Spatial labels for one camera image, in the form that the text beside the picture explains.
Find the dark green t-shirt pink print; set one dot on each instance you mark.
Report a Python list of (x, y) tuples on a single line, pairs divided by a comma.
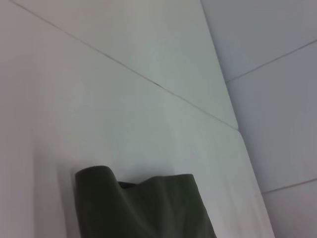
[(138, 210)]

